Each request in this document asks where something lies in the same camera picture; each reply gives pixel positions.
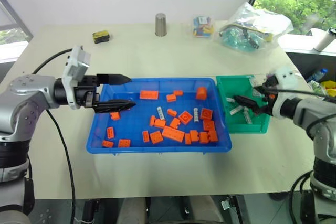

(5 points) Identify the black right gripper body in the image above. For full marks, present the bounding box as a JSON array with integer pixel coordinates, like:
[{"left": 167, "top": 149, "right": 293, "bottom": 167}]
[{"left": 258, "top": 76, "right": 277, "bottom": 116}]

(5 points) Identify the long orange brick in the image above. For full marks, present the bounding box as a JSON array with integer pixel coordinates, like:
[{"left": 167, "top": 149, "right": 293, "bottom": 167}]
[
  {"left": 161, "top": 125, "right": 185, "bottom": 142},
  {"left": 139, "top": 90, "right": 160, "bottom": 101}
]

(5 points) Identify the white paper roll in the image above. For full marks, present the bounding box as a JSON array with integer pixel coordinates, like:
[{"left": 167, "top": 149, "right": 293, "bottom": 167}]
[{"left": 313, "top": 27, "right": 336, "bottom": 52}]

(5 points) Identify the tall orange block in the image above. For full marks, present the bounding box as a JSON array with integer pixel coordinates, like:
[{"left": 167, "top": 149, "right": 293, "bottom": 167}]
[{"left": 196, "top": 86, "right": 208, "bottom": 101}]

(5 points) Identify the clear water bottle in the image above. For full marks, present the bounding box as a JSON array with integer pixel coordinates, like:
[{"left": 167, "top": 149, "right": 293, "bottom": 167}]
[{"left": 305, "top": 68, "right": 329, "bottom": 83}]

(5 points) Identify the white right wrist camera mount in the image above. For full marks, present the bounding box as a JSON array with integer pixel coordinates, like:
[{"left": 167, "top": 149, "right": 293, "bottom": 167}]
[{"left": 266, "top": 67, "right": 302, "bottom": 119}]

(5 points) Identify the yellow and black sponge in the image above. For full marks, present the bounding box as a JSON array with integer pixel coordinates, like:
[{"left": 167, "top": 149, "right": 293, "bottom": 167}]
[{"left": 91, "top": 29, "right": 111, "bottom": 45}]

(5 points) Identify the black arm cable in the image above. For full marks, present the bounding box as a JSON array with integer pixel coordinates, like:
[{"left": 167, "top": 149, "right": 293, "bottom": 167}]
[
  {"left": 288, "top": 170, "right": 320, "bottom": 224},
  {"left": 31, "top": 48, "right": 77, "bottom": 224}
]

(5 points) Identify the square orange brick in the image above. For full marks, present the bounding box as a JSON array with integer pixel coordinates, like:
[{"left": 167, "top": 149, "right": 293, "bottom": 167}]
[
  {"left": 202, "top": 119, "right": 216, "bottom": 132},
  {"left": 199, "top": 108, "right": 214, "bottom": 121},
  {"left": 178, "top": 110, "right": 195, "bottom": 126},
  {"left": 149, "top": 130, "right": 164, "bottom": 145}
]

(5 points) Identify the grey metal cup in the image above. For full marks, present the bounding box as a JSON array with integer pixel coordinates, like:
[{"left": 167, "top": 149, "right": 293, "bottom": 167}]
[{"left": 154, "top": 13, "right": 168, "bottom": 37}]

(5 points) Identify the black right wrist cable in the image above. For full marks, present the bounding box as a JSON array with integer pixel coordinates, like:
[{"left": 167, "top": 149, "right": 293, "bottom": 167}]
[{"left": 272, "top": 89, "right": 336, "bottom": 99}]

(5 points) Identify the small bag of coloured blocks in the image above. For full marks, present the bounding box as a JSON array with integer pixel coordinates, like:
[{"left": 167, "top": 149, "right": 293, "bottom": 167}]
[{"left": 192, "top": 16, "right": 215, "bottom": 39}]

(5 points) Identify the silver table clamp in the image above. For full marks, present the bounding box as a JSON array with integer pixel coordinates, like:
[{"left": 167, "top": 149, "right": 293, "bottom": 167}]
[{"left": 220, "top": 198, "right": 235, "bottom": 211}]

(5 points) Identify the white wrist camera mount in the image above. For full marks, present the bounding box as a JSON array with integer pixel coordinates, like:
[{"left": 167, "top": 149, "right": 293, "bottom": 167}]
[
  {"left": 266, "top": 67, "right": 302, "bottom": 119},
  {"left": 62, "top": 45, "right": 91, "bottom": 110}
]

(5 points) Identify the black right arm lower cable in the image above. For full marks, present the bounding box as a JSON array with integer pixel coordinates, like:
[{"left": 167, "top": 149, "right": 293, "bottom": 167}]
[{"left": 288, "top": 170, "right": 320, "bottom": 224}]

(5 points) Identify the green plastic bin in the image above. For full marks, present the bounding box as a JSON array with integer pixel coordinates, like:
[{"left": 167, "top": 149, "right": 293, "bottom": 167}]
[{"left": 215, "top": 74, "right": 271, "bottom": 134}]

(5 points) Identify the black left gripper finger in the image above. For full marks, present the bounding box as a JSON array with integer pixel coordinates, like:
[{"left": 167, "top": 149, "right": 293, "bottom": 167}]
[
  {"left": 96, "top": 73, "right": 132, "bottom": 86},
  {"left": 93, "top": 99, "right": 137, "bottom": 115}
]

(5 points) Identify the grey window frame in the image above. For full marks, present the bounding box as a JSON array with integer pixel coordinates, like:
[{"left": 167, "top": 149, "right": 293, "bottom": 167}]
[{"left": 0, "top": 0, "right": 34, "bottom": 45}]

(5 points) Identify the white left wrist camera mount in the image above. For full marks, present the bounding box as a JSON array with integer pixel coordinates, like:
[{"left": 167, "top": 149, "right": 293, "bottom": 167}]
[{"left": 62, "top": 45, "right": 91, "bottom": 110}]

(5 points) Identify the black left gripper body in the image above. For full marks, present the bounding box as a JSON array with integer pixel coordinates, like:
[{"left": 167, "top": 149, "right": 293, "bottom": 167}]
[{"left": 73, "top": 73, "right": 101, "bottom": 110}]

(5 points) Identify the large clear plastic bag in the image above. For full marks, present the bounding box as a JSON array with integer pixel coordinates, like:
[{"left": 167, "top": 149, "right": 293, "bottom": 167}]
[{"left": 212, "top": 1, "right": 294, "bottom": 57}]

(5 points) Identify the black clamp under table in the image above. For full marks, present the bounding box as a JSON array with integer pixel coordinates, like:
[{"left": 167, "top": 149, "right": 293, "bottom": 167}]
[{"left": 82, "top": 198, "right": 101, "bottom": 222}]

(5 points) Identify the blue plastic bin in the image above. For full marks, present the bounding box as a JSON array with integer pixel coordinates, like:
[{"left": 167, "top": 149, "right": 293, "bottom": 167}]
[{"left": 86, "top": 77, "right": 234, "bottom": 156}]

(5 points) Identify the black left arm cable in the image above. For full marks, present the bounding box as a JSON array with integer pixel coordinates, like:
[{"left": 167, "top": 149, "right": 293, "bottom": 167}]
[{"left": 31, "top": 48, "right": 77, "bottom": 224}]

